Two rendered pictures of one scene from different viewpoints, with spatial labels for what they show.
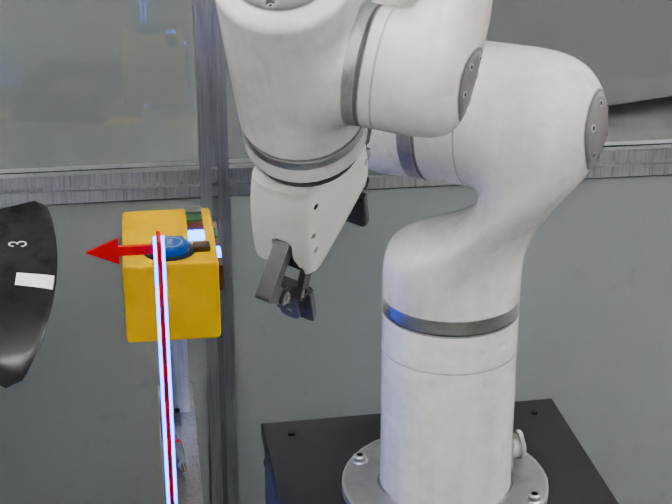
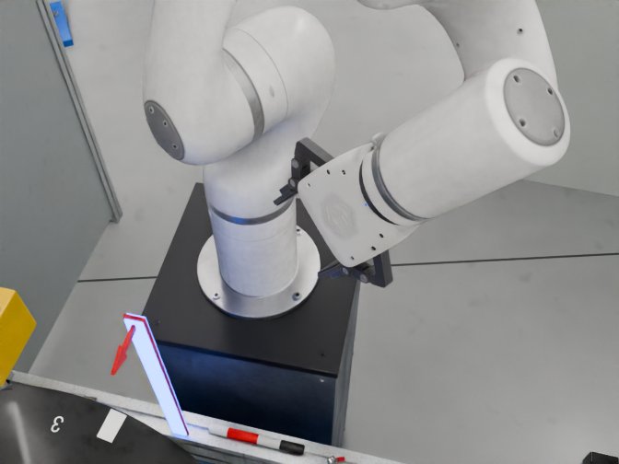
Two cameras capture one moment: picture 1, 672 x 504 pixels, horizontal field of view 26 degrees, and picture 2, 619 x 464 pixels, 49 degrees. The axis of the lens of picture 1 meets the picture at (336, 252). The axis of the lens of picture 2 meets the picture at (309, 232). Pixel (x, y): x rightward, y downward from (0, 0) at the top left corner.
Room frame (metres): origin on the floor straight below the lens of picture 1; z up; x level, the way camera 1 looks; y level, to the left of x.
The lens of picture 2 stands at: (0.86, 0.42, 1.82)
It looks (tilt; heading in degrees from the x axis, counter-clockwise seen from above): 53 degrees down; 291
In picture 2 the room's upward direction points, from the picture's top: straight up
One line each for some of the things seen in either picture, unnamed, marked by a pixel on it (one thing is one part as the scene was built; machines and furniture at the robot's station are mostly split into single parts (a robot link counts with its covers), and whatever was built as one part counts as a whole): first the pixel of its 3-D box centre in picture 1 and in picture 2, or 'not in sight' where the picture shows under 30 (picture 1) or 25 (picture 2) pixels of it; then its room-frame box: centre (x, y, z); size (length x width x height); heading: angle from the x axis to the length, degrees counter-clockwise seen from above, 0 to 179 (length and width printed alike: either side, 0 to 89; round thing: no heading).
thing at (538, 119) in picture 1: (490, 184); (263, 111); (1.14, -0.13, 1.25); 0.19 x 0.12 x 0.24; 65
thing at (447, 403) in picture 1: (447, 400); (254, 231); (1.15, -0.10, 1.04); 0.19 x 0.19 x 0.18
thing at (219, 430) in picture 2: not in sight; (256, 438); (1.06, 0.13, 0.87); 0.14 x 0.01 x 0.01; 8
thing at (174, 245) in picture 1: (169, 247); not in sight; (1.42, 0.18, 1.08); 0.04 x 0.04 x 0.02
